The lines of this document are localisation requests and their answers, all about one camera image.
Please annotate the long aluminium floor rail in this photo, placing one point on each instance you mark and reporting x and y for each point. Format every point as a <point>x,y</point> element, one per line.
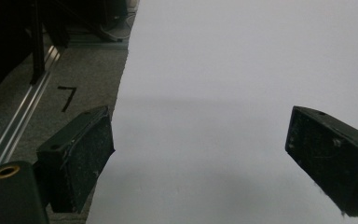
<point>21,115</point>

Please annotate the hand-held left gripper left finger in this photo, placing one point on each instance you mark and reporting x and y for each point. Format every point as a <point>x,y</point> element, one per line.
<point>74,155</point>

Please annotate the dark curtain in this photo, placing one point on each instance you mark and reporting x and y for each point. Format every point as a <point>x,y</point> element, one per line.
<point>0,46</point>

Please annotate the black tape mark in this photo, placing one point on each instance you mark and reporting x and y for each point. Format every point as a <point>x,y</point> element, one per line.
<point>68,100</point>

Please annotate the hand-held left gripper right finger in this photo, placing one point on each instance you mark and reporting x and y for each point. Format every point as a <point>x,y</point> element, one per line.
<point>332,155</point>

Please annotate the black metal stand post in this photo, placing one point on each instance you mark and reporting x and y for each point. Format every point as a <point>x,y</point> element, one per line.
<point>38,46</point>

